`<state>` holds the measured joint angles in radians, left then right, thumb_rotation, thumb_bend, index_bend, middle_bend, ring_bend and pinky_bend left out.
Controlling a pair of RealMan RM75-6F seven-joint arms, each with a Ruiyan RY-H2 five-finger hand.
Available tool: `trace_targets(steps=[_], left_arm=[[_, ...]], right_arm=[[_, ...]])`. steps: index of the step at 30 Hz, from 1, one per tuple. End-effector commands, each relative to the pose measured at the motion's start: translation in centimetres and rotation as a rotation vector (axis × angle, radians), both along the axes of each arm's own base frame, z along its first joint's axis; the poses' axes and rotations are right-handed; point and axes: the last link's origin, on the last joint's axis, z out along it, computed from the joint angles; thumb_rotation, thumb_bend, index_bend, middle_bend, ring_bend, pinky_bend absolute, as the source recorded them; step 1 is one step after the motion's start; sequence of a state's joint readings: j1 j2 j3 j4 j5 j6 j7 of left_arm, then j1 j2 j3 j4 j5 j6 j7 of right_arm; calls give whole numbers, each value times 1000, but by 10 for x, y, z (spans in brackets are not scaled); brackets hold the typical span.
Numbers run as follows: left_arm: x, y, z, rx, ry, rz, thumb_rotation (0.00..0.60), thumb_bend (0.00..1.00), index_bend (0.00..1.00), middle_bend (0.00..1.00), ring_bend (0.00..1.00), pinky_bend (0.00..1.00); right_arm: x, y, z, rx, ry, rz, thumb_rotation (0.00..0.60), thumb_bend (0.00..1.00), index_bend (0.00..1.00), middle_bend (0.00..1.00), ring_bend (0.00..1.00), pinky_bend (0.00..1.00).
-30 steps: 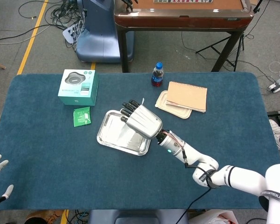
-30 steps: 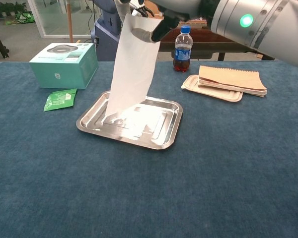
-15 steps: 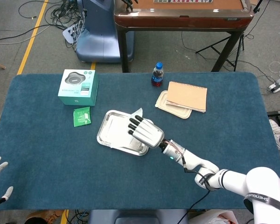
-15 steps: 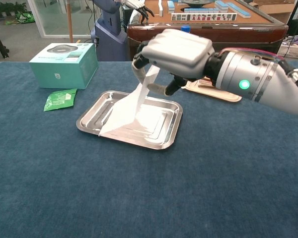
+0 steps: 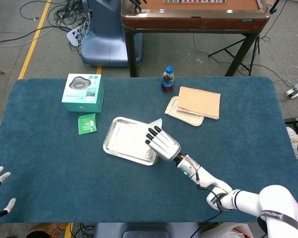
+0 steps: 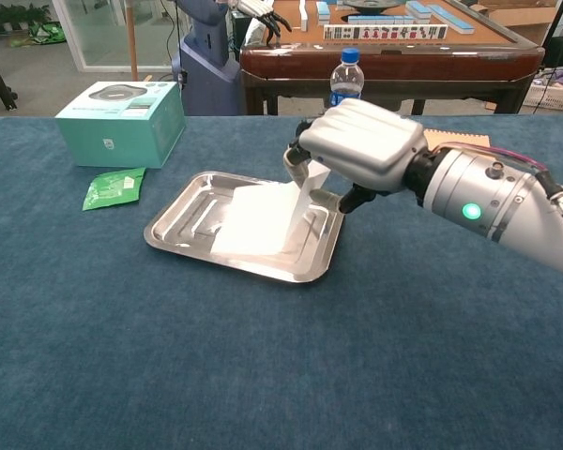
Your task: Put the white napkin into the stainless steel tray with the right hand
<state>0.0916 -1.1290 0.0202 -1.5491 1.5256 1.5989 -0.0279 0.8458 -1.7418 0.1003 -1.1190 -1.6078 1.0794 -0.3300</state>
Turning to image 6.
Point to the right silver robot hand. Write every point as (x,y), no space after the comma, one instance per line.
(366,140)

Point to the white cloth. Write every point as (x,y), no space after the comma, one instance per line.
(258,220)

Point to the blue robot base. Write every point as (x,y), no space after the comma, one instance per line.
(206,75)

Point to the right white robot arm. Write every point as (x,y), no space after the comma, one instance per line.
(497,201)

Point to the silver metal tray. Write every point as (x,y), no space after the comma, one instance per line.
(187,225)

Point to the blue capped drink bottle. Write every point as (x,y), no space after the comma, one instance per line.
(346,79)

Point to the brown spiral notebook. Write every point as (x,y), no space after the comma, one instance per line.
(460,139)

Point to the face-up mahjong tile row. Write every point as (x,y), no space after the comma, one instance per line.
(384,32)

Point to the brown mahjong table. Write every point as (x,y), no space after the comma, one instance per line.
(450,65)

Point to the blue backed mahjong tile row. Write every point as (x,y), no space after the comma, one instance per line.
(324,13)
(450,19)
(420,10)
(380,19)

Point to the black-fingered background robot hand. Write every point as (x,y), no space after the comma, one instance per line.
(263,14)

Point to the white plastic basket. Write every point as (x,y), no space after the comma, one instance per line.
(553,96)

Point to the teal product box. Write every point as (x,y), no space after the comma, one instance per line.
(117,131)

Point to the wooden pole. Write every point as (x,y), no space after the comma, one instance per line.
(132,42)

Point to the green foil packet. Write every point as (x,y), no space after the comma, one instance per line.
(112,187)

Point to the blue felt table mat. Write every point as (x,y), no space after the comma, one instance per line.
(216,351)

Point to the green bag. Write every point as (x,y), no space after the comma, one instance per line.
(47,34)

